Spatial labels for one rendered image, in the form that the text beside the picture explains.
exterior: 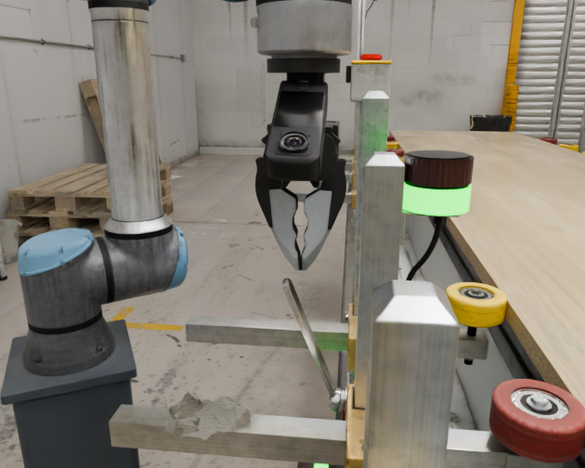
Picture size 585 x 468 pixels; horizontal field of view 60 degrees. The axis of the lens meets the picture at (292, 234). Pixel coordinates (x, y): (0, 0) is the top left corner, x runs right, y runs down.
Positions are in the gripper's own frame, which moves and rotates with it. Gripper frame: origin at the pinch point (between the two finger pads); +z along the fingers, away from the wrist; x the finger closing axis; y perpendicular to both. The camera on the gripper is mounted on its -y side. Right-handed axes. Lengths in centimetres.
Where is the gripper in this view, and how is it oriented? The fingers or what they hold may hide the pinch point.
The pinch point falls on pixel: (300, 261)
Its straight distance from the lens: 52.9
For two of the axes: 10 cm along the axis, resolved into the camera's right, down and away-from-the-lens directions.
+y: 1.2, -2.9, 9.5
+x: -9.9, -0.3, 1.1
